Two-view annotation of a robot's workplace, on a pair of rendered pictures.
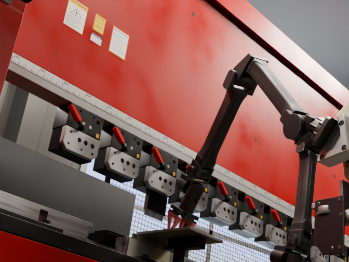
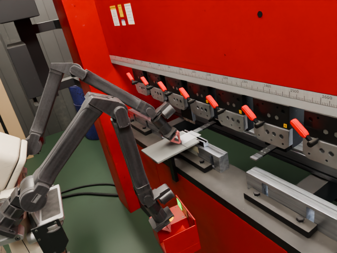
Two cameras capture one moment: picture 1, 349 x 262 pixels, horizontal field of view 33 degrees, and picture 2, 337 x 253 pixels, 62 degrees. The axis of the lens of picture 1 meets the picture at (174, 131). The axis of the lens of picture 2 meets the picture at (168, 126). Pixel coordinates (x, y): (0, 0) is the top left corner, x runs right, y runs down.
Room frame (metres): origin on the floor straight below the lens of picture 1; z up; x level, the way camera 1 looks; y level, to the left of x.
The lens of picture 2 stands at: (2.45, -1.33, 1.73)
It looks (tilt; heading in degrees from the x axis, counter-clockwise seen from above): 25 degrees down; 106
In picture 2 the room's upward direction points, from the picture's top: 12 degrees counter-clockwise
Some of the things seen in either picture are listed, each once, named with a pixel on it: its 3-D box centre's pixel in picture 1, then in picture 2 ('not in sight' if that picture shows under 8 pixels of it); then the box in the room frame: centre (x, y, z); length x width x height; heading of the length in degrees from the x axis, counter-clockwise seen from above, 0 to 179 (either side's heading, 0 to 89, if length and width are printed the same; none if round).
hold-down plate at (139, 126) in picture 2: (17, 221); (138, 126); (1.71, 0.42, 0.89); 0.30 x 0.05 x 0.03; 134
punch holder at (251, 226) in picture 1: (246, 215); (277, 119); (2.57, -0.38, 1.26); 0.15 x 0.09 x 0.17; 134
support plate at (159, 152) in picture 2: (178, 237); (170, 146); (2.07, -0.07, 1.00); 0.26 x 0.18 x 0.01; 44
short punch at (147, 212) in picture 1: (155, 206); (188, 114); (2.17, 0.03, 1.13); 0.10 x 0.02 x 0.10; 134
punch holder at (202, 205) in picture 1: (189, 188); (205, 98); (2.29, -0.10, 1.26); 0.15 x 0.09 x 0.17; 134
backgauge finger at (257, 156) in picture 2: not in sight; (272, 145); (2.58, -0.15, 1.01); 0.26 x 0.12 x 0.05; 44
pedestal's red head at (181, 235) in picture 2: not in sight; (173, 228); (2.10, -0.41, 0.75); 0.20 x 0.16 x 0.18; 124
